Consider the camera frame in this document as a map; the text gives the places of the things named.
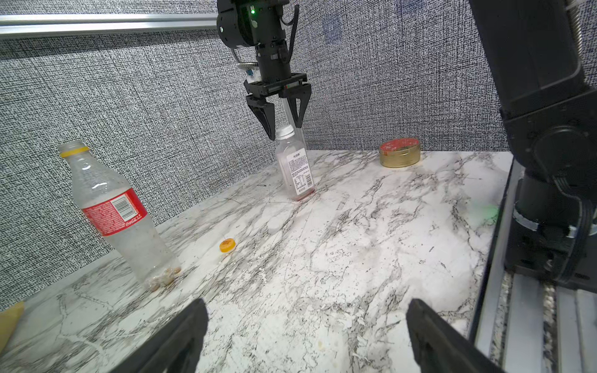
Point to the yellow bottle cap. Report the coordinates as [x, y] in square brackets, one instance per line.
[227, 245]

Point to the clear bottle red label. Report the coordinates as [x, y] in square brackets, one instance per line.
[112, 206]

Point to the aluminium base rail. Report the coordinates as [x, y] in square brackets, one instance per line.
[527, 324]

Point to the white bottle cap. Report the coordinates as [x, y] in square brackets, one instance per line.
[284, 132]

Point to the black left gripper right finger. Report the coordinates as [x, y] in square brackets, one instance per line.
[437, 347]

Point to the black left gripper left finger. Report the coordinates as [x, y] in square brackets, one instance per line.
[176, 347]

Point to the clear bottle purple label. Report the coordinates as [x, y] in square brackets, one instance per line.
[295, 168]

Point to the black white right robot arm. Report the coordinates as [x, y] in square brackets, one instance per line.
[260, 24]

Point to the round gold tin red lid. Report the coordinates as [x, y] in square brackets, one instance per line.
[400, 153]

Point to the yellow green chips bag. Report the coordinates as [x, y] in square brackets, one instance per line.
[9, 320]

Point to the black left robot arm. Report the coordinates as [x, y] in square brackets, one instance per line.
[546, 228]

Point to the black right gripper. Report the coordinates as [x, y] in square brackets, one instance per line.
[273, 60]

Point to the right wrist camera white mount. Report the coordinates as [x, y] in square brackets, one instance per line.
[252, 71]

